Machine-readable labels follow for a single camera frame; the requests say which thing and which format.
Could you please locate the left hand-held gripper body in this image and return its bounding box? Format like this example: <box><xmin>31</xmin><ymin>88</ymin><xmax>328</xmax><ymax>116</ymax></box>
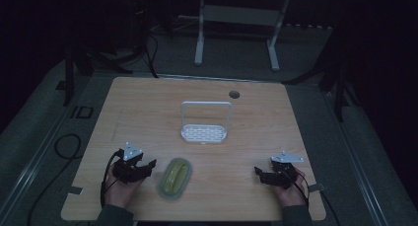
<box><xmin>112</xmin><ymin>141</ymin><xmax>148</xmax><ymax>185</ymax></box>

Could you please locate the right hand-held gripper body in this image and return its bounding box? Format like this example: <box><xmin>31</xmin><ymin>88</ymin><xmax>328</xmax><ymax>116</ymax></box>
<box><xmin>266</xmin><ymin>150</ymin><xmax>305</xmax><ymax>190</ymax></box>

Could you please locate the person's right hand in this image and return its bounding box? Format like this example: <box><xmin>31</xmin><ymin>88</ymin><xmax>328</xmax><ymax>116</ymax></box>
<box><xmin>271</xmin><ymin>167</ymin><xmax>310</xmax><ymax>208</ymax></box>

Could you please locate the person's left hand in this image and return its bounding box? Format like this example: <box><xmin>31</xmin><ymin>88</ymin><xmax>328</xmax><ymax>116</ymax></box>
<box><xmin>104</xmin><ymin>162</ymin><xmax>144</xmax><ymax>209</ymax></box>

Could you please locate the green oval soap dish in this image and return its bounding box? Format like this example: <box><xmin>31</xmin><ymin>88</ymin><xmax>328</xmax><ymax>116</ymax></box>
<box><xmin>157</xmin><ymin>157</ymin><xmax>193</xmax><ymax>200</ymax></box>

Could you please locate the black metal stand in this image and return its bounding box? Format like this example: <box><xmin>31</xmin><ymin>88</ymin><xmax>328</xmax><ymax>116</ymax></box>
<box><xmin>62</xmin><ymin>44</ymin><xmax>134</xmax><ymax>108</ymax></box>
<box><xmin>281</xmin><ymin>32</ymin><xmax>354</xmax><ymax>123</ymax></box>

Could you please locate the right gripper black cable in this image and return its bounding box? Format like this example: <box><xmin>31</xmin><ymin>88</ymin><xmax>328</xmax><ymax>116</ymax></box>
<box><xmin>285</xmin><ymin>169</ymin><xmax>311</xmax><ymax>209</ymax></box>

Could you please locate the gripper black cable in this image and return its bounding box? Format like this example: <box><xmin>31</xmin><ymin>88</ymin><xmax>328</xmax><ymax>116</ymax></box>
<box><xmin>100</xmin><ymin>149</ymin><xmax>125</xmax><ymax>208</ymax></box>
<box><xmin>285</xmin><ymin>169</ymin><xmax>311</xmax><ymax>209</ymax></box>

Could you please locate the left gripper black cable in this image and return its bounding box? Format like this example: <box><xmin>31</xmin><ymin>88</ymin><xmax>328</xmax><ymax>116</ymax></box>
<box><xmin>100</xmin><ymin>149</ymin><xmax>125</xmax><ymax>208</ymax></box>

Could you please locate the white rack with handle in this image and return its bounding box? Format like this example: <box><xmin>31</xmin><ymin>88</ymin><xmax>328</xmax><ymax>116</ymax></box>
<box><xmin>179</xmin><ymin>101</ymin><xmax>234</xmax><ymax>145</ymax></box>

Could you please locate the black floor cable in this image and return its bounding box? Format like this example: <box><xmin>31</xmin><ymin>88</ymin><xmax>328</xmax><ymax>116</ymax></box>
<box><xmin>26</xmin><ymin>132</ymin><xmax>84</xmax><ymax>226</ymax></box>

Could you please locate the white metal desk frame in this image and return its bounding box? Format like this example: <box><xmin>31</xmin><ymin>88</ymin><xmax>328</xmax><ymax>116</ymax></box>
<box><xmin>193</xmin><ymin>0</ymin><xmax>292</xmax><ymax>73</ymax></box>

